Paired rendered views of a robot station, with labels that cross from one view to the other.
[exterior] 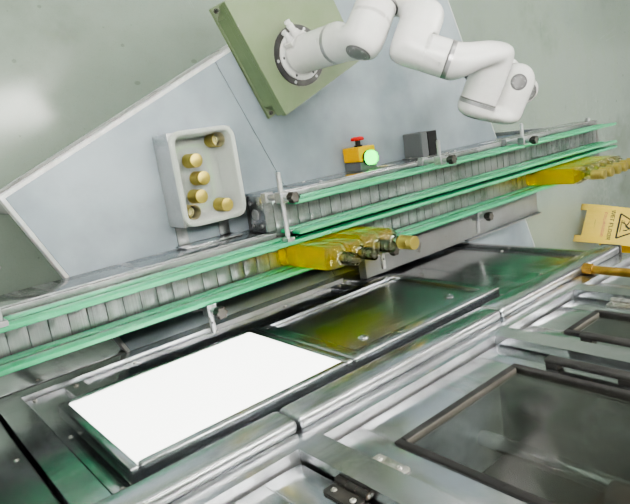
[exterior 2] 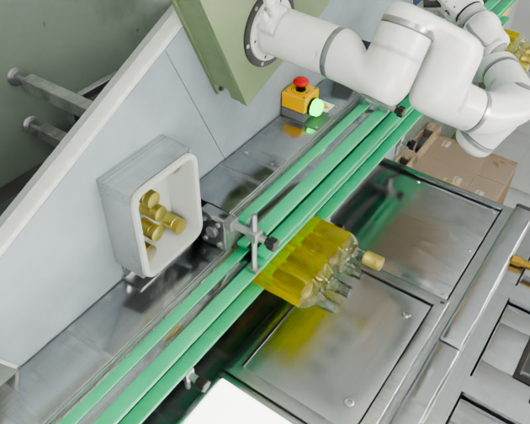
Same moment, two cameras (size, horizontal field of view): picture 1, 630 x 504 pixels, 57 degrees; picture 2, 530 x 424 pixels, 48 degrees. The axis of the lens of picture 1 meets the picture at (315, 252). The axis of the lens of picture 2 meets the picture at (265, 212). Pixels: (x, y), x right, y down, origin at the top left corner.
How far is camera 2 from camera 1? 95 cm
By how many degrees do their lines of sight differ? 34
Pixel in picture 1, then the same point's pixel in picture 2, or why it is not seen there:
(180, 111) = (126, 132)
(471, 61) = (500, 128)
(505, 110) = not seen: hidden behind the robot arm
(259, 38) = (230, 24)
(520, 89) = not seen: hidden behind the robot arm
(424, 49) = (456, 112)
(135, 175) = (79, 230)
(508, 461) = not seen: outside the picture
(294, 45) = (274, 34)
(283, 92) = (247, 81)
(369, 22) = (403, 76)
